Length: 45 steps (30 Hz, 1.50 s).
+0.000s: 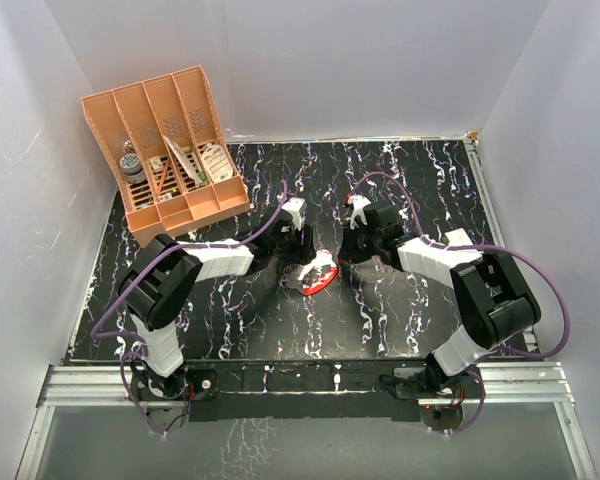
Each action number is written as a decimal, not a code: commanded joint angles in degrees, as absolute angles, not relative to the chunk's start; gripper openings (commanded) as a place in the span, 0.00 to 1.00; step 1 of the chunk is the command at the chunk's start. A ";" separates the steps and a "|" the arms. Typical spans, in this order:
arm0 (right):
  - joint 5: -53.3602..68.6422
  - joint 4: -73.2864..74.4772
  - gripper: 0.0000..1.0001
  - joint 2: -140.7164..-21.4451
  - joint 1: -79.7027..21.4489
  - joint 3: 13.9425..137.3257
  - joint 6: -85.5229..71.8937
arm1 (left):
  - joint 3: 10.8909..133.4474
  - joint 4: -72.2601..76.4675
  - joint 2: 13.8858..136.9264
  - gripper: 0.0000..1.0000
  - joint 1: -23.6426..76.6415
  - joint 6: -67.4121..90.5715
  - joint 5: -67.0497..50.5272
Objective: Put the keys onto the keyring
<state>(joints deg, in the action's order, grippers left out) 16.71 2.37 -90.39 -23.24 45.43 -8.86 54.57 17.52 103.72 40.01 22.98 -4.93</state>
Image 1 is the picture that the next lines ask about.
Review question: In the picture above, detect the peach desk organizer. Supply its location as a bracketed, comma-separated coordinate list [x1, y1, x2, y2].
[81, 66, 251, 246]

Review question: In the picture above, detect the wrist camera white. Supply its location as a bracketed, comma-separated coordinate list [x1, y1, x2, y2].
[345, 194, 371, 230]
[282, 197, 307, 231]

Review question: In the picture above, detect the red pencil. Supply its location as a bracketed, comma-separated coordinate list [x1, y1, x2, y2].
[157, 159, 172, 197]

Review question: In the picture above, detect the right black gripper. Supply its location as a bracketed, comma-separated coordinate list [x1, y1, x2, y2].
[339, 218, 382, 265]

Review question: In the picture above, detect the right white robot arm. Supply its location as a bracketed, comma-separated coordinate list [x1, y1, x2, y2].
[338, 194, 541, 397]

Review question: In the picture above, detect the white box red label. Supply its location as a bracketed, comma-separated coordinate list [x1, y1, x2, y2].
[444, 228, 479, 251]

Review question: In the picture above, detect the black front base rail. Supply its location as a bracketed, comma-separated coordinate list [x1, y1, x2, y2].
[187, 359, 432, 423]

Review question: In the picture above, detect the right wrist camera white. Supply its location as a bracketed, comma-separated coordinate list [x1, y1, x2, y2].
[345, 194, 371, 230]

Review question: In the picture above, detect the steel key holder red handle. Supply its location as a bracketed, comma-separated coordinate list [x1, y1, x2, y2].
[280, 249, 339, 297]

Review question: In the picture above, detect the small grey jar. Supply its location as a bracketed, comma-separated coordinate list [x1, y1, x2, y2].
[119, 153, 146, 184]

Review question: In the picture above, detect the white paper card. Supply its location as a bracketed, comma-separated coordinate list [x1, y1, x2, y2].
[163, 136, 203, 188]

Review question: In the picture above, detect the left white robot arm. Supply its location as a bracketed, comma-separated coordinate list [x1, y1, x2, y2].
[118, 216, 317, 399]

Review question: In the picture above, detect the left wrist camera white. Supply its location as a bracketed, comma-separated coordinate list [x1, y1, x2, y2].
[282, 197, 307, 231]

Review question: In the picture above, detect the small white eraser block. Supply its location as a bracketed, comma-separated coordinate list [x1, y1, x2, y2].
[149, 156, 164, 174]

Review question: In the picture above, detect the white labelled packet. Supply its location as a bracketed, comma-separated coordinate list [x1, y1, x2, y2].
[201, 143, 235, 183]

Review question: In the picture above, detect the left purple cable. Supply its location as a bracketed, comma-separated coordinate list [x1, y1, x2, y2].
[89, 179, 289, 435]

